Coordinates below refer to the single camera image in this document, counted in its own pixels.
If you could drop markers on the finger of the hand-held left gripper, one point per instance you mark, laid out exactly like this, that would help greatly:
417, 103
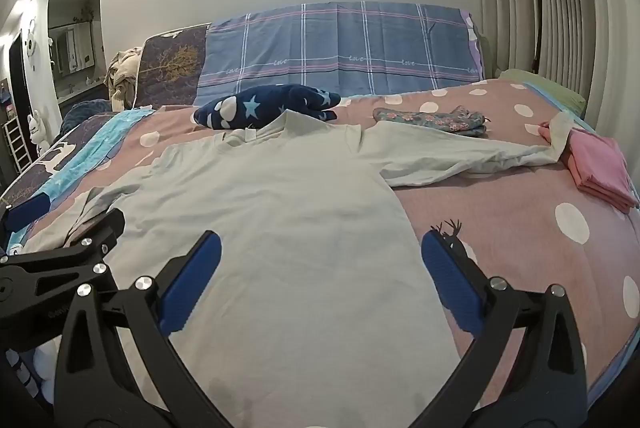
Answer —
27, 213
95, 235

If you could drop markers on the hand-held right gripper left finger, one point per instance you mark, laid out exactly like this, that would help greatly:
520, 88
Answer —
192, 278

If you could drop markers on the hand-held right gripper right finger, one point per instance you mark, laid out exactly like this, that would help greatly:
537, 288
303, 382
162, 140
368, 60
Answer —
450, 280

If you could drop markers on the beige t-shirt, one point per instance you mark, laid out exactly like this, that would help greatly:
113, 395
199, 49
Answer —
280, 208

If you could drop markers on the beige clothes pile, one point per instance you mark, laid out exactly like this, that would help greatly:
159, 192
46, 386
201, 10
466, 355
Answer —
122, 77

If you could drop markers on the pink polka-dot bed sheet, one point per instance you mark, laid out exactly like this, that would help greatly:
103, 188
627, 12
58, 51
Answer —
500, 233

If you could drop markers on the white cat figurine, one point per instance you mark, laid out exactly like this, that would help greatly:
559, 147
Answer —
37, 127

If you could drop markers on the light blue printed blanket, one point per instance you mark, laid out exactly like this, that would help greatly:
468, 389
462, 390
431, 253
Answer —
100, 132

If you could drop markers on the dark teal blanket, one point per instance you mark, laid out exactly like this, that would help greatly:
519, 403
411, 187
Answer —
82, 115

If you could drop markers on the folded floral cloth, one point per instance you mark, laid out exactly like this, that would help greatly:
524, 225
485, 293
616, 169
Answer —
425, 120

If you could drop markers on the navy star-print fleece garment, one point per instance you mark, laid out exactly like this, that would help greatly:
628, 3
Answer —
260, 105

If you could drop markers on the folded pink cloth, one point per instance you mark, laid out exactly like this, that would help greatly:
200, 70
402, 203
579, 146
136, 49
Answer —
597, 167

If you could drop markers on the purple tree-print pillow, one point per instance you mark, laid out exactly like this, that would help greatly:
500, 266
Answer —
170, 62

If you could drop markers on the green pillow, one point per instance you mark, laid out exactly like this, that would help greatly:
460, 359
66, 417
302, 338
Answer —
545, 90

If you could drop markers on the blue plaid pillow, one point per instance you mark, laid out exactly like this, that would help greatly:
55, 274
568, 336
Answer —
325, 47

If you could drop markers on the white pleated curtain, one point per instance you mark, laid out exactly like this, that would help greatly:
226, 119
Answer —
575, 7

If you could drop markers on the white wall ornament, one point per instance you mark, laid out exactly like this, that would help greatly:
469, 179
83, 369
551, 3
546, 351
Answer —
30, 40

